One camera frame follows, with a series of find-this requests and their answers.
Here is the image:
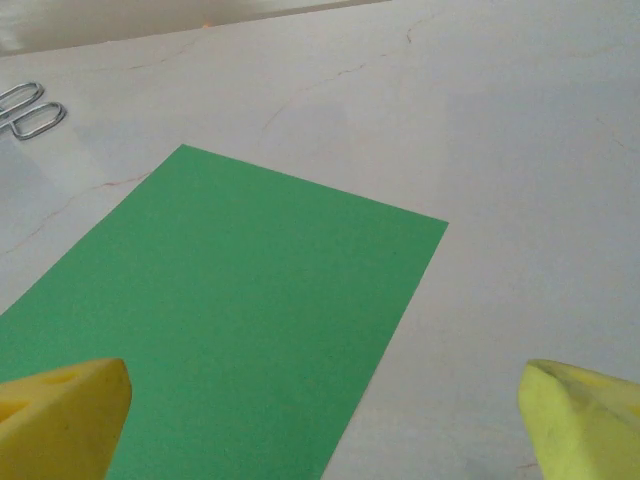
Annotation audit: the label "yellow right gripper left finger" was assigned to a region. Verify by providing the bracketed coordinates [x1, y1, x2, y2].
[0, 357, 134, 480]

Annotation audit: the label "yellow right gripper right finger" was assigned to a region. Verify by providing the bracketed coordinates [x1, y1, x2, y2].
[517, 358, 640, 480]

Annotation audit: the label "green paper sheet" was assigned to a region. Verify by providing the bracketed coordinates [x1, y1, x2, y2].
[0, 143, 450, 480]

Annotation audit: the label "metal wire tongs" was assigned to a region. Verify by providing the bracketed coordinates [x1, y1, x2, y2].
[0, 81, 69, 142]

